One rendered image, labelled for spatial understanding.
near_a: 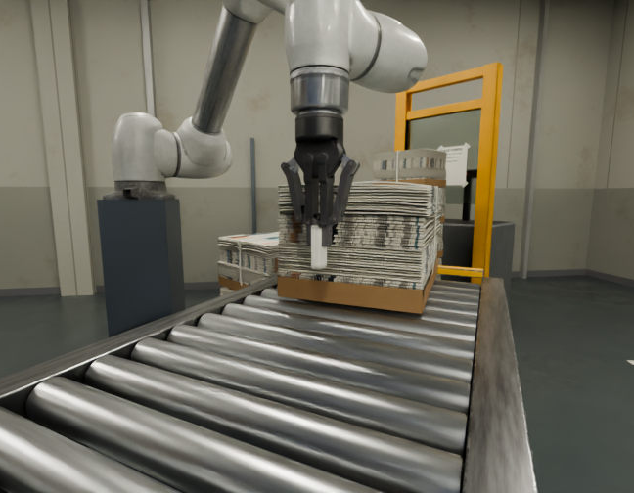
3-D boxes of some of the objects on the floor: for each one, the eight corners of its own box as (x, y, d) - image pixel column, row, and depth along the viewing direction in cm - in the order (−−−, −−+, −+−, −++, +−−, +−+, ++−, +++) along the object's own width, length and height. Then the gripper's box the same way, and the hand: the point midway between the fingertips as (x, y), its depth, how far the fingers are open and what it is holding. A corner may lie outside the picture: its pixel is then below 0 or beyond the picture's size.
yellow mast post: (389, 315, 304) (395, 86, 278) (395, 313, 311) (402, 89, 285) (398, 318, 298) (406, 84, 272) (404, 315, 304) (412, 86, 278)
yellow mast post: (467, 336, 258) (483, 65, 232) (472, 334, 264) (488, 68, 238) (479, 340, 252) (498, 61, 226) (484, 336, 258) (503, 65, 232)
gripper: (367, 116, 56) (364, 267, 59) (294, 123, 61) (294, 260, 65) (350, 106, 49) (348, 276, 52) (270, 114, 54) (272, 268, 58)
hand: (319, 246), depth 58 cm, fingers closed
